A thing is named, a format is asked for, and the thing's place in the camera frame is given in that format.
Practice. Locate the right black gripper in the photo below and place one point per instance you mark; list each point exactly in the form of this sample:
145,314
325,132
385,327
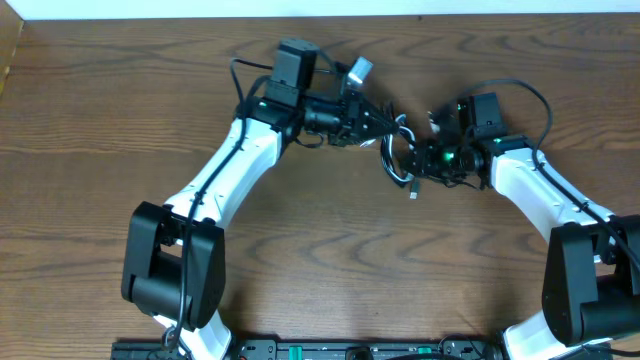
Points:
425,156

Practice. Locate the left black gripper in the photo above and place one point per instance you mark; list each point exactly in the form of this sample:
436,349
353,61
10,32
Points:
353,120

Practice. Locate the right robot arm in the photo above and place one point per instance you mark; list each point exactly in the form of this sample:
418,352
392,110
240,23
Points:
591,285

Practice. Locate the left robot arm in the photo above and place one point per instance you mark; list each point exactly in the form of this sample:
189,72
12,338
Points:
174,267

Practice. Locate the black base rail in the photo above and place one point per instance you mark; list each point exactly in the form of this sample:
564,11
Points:
265,349

